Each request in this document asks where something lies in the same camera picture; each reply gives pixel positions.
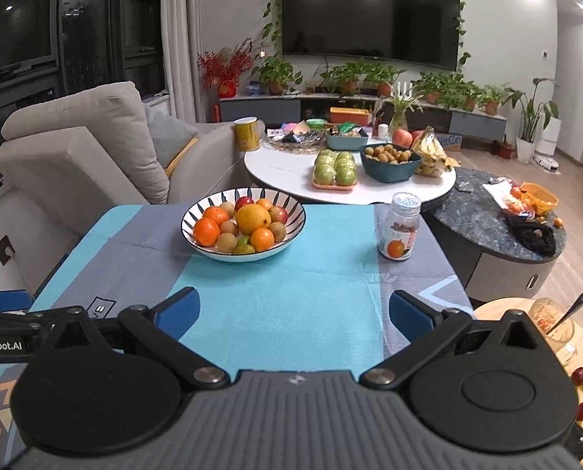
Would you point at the red apple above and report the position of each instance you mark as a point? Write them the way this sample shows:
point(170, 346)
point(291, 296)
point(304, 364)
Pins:
point(418, 135)
point(402, 138)
point(279, 214)

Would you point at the teal snack tray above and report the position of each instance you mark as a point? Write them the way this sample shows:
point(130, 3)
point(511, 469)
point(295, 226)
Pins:
point(347, 142)

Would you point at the white blue striped bowl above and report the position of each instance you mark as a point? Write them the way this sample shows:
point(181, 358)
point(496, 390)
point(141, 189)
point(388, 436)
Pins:
point(245, 257)

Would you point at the geometric patterned cloth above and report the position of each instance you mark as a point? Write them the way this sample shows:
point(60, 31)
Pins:
point(0, 401)

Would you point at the red plum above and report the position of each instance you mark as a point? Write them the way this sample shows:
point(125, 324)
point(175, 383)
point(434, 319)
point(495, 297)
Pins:
point(245, 202)

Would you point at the small green kumquat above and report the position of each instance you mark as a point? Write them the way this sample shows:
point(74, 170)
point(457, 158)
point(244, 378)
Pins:
point(242, 240)
point(244, 249)

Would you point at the small green bowl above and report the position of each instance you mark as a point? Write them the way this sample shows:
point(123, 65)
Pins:
point(316, 124)

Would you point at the bunch of bananas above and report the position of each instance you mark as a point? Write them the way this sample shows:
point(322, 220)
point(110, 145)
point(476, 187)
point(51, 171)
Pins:
point(433, 154)

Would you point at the grey cushion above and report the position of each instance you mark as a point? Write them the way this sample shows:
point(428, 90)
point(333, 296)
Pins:
point(171, 132)

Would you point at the glass cup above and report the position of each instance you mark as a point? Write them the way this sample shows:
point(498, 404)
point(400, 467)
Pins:
point(548, 325)

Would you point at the red flower bouquet in vase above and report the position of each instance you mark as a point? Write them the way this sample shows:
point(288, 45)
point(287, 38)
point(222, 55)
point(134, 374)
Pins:
point(225, 71)

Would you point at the white curtain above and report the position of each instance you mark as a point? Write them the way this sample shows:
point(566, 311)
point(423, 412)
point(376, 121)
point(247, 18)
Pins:
point(181, 34)

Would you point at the clear bottle orange label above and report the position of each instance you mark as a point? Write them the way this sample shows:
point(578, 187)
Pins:
point(399, 235)

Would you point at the brown round fruit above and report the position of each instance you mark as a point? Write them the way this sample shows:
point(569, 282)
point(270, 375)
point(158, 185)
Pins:
point(227, 207)
point(277, 231)
point(229, 227)
point(226, 242)

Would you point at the pile of longans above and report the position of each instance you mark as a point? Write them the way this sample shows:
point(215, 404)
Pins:
point(389, 153)

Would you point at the metal spoon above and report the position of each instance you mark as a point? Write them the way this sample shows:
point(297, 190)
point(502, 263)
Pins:
point(575, 306)

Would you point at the pile of snack packets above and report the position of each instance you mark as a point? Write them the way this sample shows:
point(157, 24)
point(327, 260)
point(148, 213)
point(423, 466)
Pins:
point(509, 200)

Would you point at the orange box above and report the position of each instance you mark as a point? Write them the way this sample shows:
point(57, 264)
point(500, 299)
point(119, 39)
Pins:
point(350, 115)

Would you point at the dark wall socket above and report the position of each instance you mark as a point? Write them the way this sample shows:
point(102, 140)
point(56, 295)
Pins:
point(5, 249)

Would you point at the small white cup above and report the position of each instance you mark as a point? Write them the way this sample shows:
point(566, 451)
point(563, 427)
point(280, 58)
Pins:
point(383, 131)

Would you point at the spider plant in glass vase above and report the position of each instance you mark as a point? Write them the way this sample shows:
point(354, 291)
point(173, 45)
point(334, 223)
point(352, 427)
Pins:
point(401, 112)

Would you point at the potted green plant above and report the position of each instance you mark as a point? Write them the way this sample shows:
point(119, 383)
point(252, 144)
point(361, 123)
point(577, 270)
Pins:
point(433, 88)
point(347, 78)
point(274, 76)
point(384, 78)
point(467, 95)
point(492, 100)

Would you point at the orange basket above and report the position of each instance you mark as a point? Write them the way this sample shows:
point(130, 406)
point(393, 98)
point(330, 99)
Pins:
point(541, 198)

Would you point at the black wall television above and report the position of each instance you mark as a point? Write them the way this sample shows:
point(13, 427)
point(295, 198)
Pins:
point(369, 14)

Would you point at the pack of green apples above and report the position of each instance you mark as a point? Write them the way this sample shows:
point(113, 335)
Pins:
point(335, 171)

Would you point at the blue white porcelain bowl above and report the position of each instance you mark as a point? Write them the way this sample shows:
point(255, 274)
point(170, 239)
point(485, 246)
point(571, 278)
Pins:
point(253, 89)

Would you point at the hanging green vine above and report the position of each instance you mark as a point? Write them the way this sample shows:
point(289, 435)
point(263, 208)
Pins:
point(462, 34)
point(276, 5)

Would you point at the white round coffee table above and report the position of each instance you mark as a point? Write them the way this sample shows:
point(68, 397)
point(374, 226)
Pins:
point(281, 171)

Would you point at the dark marble round table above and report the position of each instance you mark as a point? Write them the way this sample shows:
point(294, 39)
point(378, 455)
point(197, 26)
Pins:
point(467, 225)

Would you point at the orange mandarin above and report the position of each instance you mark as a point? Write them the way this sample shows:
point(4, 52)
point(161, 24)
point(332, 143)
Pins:
point(206, 232)
point(215, 214)

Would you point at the beige sofa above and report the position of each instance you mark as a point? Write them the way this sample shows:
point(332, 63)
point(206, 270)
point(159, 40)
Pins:
point(76, 156)

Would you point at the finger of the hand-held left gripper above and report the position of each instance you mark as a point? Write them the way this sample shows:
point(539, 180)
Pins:
point(5, 301)
point(17, 318)

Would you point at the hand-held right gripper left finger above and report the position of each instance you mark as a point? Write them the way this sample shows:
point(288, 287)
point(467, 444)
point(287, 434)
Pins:
point(178, 313)

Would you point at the tall leafy plant white pot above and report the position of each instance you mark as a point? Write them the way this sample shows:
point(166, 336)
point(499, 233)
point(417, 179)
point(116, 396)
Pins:
point(528, 127)

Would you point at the small orange tangerine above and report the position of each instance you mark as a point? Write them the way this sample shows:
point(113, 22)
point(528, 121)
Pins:
point(262, 239)
point(263, 203)

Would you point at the dark blue bowl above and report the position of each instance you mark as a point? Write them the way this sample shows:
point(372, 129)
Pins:
point(391, 171)

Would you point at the blue grey tablecloth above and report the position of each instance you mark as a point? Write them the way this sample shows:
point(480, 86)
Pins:
point(281, 293)

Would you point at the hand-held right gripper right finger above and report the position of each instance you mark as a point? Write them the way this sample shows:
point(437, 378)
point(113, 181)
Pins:
point(411, 316)

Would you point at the white robot vacuum dock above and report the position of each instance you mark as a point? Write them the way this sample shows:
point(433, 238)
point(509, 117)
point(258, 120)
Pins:
point(548, 142)

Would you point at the blue printed box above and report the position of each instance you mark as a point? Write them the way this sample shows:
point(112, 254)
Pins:
point(450, 142)

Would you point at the black bag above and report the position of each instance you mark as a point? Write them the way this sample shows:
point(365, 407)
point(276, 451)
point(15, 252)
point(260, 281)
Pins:
point(533, 237)

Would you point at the white slatted holder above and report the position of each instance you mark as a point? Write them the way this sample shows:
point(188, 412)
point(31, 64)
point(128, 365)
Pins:
point(403, 89)

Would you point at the yellow lemon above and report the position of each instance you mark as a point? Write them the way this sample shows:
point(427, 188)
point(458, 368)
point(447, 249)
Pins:
point(253, 219)

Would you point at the woven placemat with snacks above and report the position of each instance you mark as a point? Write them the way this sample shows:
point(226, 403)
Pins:
point(291, 143)

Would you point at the small red floor pot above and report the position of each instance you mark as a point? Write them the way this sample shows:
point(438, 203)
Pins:
point(505, 150)

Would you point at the yellow can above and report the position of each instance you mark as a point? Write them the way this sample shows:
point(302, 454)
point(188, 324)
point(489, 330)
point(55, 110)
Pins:
point(248, 136)

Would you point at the dark glass window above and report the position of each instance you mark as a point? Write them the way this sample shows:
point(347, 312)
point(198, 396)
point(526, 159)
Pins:
point(17, 10)

